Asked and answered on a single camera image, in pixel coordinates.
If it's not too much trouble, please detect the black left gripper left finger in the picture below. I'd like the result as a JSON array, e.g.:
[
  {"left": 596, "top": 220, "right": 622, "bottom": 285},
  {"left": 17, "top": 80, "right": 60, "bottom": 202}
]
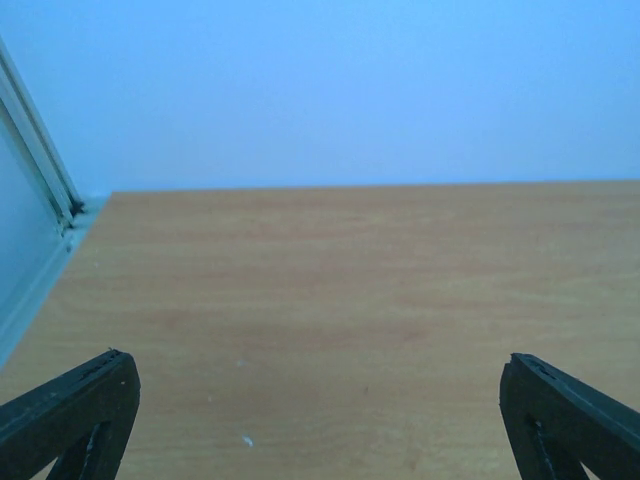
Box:
[{"left": 1, "top": 349, "right": 141, "bottom": 479}]

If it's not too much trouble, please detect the aluminium left corner post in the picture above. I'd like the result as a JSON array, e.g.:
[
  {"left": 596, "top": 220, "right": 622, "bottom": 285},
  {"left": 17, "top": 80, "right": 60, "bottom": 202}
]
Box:
[{"left": 1, "top": 45, "right": 86, "bottom": 232}]

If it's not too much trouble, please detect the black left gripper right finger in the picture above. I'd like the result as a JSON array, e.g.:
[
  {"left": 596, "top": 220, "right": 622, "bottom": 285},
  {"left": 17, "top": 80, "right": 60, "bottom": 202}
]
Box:
[{"left": 499, "top": 353, "right": 639, "bottom": 479}]

